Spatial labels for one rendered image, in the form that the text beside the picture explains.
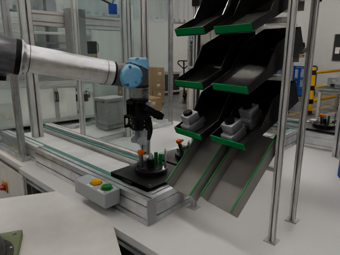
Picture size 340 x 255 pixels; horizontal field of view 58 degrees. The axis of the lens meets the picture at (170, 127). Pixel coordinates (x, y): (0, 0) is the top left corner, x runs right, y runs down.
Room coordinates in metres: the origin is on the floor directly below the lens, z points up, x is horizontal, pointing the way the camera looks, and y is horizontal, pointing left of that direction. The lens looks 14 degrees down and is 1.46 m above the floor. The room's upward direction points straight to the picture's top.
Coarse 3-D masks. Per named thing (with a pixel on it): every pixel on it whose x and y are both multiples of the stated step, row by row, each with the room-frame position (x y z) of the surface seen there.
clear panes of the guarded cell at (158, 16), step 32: (32, 0) 2.24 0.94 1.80; (64, 0) 2.41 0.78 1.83; (160, 0) 2.59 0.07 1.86; (0, 32) 1.69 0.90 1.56; (64, 32) 2.39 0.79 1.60; (160, 32) 2.59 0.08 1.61; (160, 64) 2.59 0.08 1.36; (0, 96) 1.78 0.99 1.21; (64, 96) 2.36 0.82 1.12; (160, 96) 2.60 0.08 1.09; (0, 128) 1.83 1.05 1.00
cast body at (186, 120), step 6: (186, 114) 0.97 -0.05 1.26; (192, 114) 0.97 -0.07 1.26; (198, 114) 0.98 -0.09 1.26; (186, 120) 0.97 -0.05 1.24; (192, 120) 0.97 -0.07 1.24; (198, 120) 0.98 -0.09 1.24; (204, 120) 1.02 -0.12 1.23; (186, 126) 0.97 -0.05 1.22; (192, 126) 0.97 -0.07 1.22; (198, 126) 0.98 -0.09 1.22
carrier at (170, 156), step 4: (184, 144) 1.53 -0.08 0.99; (188, 144) 1.39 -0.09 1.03; (184, 148) 1.43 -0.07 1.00; (168, 152) 1.45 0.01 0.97; (172, 152) 1.45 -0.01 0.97; (176, 152) 1.39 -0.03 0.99; (184, 152) 1.39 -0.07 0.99; (168, 156) 1.39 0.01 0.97; (172, 156) 1.39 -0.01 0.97; (176, 156) 1.37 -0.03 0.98; (180, 156) 1.34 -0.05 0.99; (168, 160) 1.34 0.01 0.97; (172, 160) 1.34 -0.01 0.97; (176, 160) 1.34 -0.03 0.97; (176, 164) 1.29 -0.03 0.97
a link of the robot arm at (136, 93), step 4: (136, 88) 1.13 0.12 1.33; (140, 88) 1.13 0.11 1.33; (144, 88) 1.14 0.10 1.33; (148, 88) 1.16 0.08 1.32; (132, 92) 1.14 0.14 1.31; (136, 92) 1.13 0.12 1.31; (140, 92) 1.13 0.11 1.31; (144, 92) 1.14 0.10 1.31; (148, 92) 1.16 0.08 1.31; (132, 96) 1.14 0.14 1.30; (136, 96) 1.13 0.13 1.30; (140, 96) 1.13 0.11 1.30; (144, 96) 1.14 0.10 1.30; (148, 96) 1.16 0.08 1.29
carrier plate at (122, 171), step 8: (120, 168) 1.24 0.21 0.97; (128, 168) 1.24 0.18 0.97; (168, 168) 1.24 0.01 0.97; (112, 176) 1.19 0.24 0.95; (120, 176) 1.16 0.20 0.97; (128, 176) 1.15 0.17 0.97; (136, 176) 1.15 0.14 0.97; (168, 176) 1.15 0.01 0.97; (136, 184) 1.09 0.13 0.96; (144, 184) 1.07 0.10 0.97; (152, 184) 1.07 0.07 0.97; (160, 184) 1.08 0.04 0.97
